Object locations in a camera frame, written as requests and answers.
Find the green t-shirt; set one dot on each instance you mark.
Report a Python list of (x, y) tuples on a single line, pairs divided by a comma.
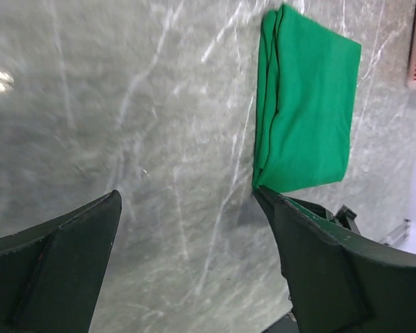
[(306, 87)]

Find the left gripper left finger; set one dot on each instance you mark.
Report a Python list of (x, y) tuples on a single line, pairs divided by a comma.
[(51, 274)]

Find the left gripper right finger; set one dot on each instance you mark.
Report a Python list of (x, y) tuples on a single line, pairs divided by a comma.
[(339, 281)]

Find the aluminium rail frame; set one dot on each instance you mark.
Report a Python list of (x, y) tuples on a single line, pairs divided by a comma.
[(398, 236)]

